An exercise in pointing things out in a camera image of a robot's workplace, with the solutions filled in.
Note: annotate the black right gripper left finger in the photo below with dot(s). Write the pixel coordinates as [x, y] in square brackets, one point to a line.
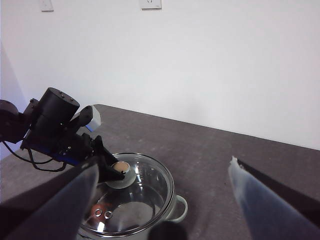
[45, 210]

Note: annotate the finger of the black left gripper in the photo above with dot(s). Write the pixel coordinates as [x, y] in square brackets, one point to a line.
[101, 147]
[107, 173]

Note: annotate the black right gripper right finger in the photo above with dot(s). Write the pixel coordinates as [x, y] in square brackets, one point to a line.
[270, 207]

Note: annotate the glass lid with green knob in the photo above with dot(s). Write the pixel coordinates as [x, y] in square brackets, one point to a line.
[150, 190]

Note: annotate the pale green electric cooking pot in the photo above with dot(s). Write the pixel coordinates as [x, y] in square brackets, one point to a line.
[185, 208]

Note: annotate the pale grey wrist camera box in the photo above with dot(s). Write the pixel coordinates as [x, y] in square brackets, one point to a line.
[96, 120]

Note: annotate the white wall socket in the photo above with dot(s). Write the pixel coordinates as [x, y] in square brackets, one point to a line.
[151, 4]
[47, 5]

